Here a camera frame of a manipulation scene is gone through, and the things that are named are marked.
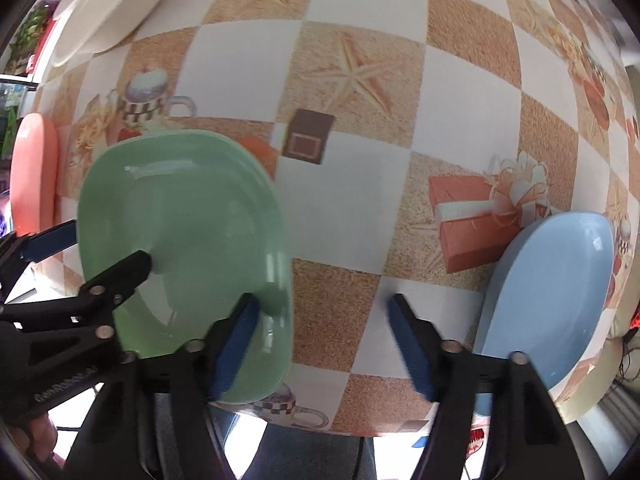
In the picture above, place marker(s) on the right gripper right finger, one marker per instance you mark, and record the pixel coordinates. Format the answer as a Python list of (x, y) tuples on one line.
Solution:
[(418, 343)]

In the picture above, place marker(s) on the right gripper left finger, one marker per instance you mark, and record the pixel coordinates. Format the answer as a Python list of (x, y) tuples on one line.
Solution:
[(227, 343)]

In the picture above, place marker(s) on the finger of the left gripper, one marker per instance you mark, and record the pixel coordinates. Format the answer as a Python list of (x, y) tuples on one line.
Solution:
[(107, 291), (39, 247)]

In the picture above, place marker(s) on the green square plate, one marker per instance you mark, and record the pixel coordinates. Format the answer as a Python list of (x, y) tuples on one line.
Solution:
[(205, 211)]

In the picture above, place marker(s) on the blue square plate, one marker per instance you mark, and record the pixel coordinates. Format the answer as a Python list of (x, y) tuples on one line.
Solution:
[(547, 292)]

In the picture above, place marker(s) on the large white foam plate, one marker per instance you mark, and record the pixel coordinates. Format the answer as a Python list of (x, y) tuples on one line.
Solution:
[(96, 26)]

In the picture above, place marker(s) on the person leg in jeans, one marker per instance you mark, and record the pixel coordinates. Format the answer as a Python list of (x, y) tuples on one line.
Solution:
[(289, 453)]

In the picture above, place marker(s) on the green potted plant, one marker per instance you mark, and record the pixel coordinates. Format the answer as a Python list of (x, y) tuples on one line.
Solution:
[(27, 38)]

